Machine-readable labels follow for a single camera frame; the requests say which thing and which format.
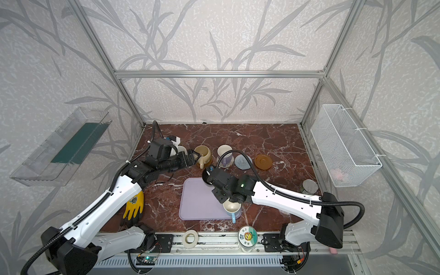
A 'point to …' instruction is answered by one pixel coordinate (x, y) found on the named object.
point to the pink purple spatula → (333, 250)
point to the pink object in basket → (338, 175)
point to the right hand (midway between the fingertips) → (218, 186)
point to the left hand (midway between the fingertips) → (194, 158)
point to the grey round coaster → (241, 162)
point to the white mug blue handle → (234, 208)
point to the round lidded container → (247, 237)
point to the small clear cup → (309, 187)
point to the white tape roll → (190, 246)
